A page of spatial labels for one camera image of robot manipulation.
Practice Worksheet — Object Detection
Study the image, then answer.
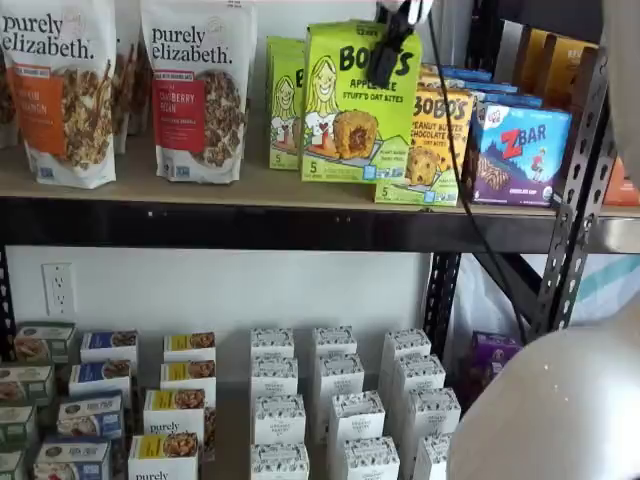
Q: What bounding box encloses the blue ZBar box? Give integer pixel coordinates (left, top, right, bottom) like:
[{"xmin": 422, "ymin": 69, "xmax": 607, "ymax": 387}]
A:
[
  {"xmin": 463, "ymin": 101, "xmax": 574, "ymax": 208},
  {"xmin": 451, "ymin": 77, "xmax": 522, "ymax": 94},
  {"xmin": 471, "ymin": 89, "xmax": 544, "ymax": 108},
  {"xmin": 439, "ymin": 63, "xmax": 496, "ymax": 82}
]

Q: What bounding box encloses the green label granola box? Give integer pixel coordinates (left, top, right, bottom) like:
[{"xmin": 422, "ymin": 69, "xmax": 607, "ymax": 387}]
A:
[
  {"xmin": 0, "ymin": 404, "xmax": 40, "ymax": 450},
  {"xmin": 13, "ymin": 321, "xmax": 77, "ymax": 365},
  {"xmin": 0, "ymin": 449, "xmax": 29, "ymax": 480},
  {"xmin": 0, "ymin": 364, "xmax": 57, "ymax": 407}
]

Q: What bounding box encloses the green Bobo's apple pie box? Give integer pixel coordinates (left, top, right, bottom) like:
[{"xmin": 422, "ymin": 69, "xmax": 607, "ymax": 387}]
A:
[
  {"xmin": 264, "ymin": 67, "xmax": 308, "ymax": 173},
  {"xmin": 265, "ymin": 35, "xmax": 308, "ymax": 54},
  {"xmin": 266, "ymin": 49, "xmax": 308, "ymax": 71},
  {"xmin": 298, "ymin": 20, "xmax": 424, "ymax": 184}
]

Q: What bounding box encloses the black rack cross beam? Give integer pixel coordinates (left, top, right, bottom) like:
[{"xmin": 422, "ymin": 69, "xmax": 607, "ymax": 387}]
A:
[{"xmin": 0, "ymin": 195, "xmax": 640, "ymax": 256}]

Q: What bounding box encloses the black diagonal rack brace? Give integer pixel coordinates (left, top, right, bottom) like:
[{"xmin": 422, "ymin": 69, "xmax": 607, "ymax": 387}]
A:
[{"xmin": 472, "ymin": 252, "xmax": 551, "ymax": 326}]

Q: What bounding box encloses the purple snack box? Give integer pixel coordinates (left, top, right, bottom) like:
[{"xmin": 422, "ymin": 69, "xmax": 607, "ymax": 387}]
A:
[
  {"xmin": 471, "ymin": 330, "xmax": 525, "ymax": 365},
  {"xmin": 464, "ymin": 359, "xmax": 516, "ymax": 402}
]

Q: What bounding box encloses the pumpkin cinnamon granola bag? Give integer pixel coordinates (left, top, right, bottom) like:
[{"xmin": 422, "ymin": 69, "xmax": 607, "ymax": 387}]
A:
[{"xmin": 0, "ymin": 0, "xmax": 119, "ymax": 191}]

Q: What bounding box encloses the cranberry pecan granola bag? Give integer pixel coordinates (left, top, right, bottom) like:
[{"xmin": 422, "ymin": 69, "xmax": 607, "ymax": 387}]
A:
[{"xmin": 139, "ymin": 0, "xmax": 259, "ymax": 186}]

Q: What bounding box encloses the blue label granola box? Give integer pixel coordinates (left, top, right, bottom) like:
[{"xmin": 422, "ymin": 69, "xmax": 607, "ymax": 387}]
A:
[
  {"xmin": 55, "ymin": 390, "xmax": 126, "ymax": 442},
  {"xmin": 33, "ymin": 435, "xmax": 113, "ymax": 480},
  {"xmin": 79, "ymin": 329, "xmax": 140, "ymax": 367},
  {"xmin": 68, "ymin": 359, "xmax": 134, "ymax": 397}
]

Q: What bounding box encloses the white patterned pantry box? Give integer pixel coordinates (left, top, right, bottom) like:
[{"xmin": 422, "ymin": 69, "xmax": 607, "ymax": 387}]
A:
[
  {"xmin": 250, "ymin": 355, "xmax": 300, "ymax": 399},
  {"xmin": 253, "ymin": 394, "xmax": 308, "ymax": 447},
  {"xmin": 341, "ymin": 435, "xmax": 401, "ymax": 480},
  {"xmin": 327, "ymin": 390, "xmax": 387, "ymax": 451},
  {"xmin": 249, "ymin": 441, "xmax": 311, "ymax": 480},
  {"xmin": 381, "ymin": 328, "xmax": 433, "ymax": 396},
  {"xmin": 413, "ymin": 434, "xmax": 454, "ymax": 480},
  {"xmin": 315, "ymin": 352, "xmax": 366, "ymax": 426},
  {"xmin": 311, "ymin": 325, "xmax": 359, "ymax": 359},
  {"xmin": 249, "ymin": 327, "xmax": 297, "ymax": 361},
  {"xmin": 403, "ymin": 387, "xmax": 462, "ymax": 442},
  {"xmin": 391, "ymin": 354, "xmax": 447, "ymax": 401}
]

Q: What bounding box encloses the yellow label granola box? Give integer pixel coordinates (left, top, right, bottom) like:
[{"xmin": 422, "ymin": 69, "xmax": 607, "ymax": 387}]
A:
[
  {"xmin": 143, "ymin": 388, "xmax": 208, "ymax": 442},
  {"xmin": 127, "ymin": 433, "xmax": 201, "ymax": 480},
  {"xmin": 159, "ymin": 359, "xmax": 218, "ymax": 394},
  {"xmin": 162, "ymin": 330, "xmax": 218, "ymax": 364}
]

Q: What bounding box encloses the white wall outlet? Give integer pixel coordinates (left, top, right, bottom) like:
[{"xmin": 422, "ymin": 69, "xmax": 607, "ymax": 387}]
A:
[{"xmin": 41, "ymin": 262, "xmax": 77, "ymax": 317}]

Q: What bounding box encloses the black perforated rack post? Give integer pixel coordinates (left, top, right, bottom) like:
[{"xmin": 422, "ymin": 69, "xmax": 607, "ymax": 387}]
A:
[
  {"xmin": 424, "ymin": 252, "xmax": 462, "ymax": 351},
  {"xmin": 528, "ymin": 47, "xmax": 617, "ymax": 347},
  {"xmin": 0, "ymin": 244, "xmax": 17, "ymax": 362}
]

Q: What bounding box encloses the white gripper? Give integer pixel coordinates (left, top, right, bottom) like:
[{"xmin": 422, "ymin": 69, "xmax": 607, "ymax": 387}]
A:
[{"xmin": 373, "ymin": 0, "xmax": 434, "ymax": 89}]

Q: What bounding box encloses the orange box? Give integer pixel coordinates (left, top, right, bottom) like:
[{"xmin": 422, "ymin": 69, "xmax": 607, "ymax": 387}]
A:
[{"xmin": 601, "ymin": 156, "xmax": 640, "ymax": 208}]

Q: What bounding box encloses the mustard brown box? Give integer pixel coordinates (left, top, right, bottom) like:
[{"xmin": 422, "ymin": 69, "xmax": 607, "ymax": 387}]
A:
[
  {"xmin": 514, "ymin": 27, "xmax": 552, "ymax": 77},
  {"xmin": 541, "ymin": 34, "xmax": 601, "ymax": 102}
]

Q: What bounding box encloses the Purely Elizabeth granola bag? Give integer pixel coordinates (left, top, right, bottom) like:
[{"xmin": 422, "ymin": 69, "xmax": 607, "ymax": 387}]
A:
[
  {"xmin": 0, "ymin": 64, "xmax": 24, "ymax": 150},
  {"xmin": 112, "ymin": 37, "xmax": 152, "ymax": 154}
]

